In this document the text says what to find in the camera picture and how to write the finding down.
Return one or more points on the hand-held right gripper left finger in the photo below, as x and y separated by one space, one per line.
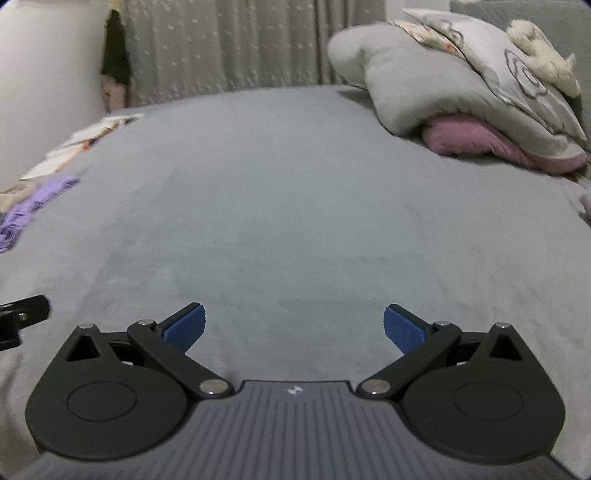
187 328

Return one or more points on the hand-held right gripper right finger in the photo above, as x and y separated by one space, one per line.
404 328

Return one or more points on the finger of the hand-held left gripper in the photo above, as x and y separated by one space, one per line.
27 313

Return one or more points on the lilac knit sweater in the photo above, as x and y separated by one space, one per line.
32 207

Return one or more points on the beige cloth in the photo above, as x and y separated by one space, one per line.
11 196

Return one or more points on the white printed cloth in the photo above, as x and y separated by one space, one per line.
78 143

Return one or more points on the pink pillow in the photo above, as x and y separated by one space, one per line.
466 136

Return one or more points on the pale pink cloth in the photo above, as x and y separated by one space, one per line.
113 94

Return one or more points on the grey quilt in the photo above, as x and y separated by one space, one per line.
461 78

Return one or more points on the dark cloth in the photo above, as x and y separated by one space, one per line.
115 50

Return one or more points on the grey patterned curtain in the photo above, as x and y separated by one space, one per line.
231 46

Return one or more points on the cream plush toy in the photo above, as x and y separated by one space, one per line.
545 55

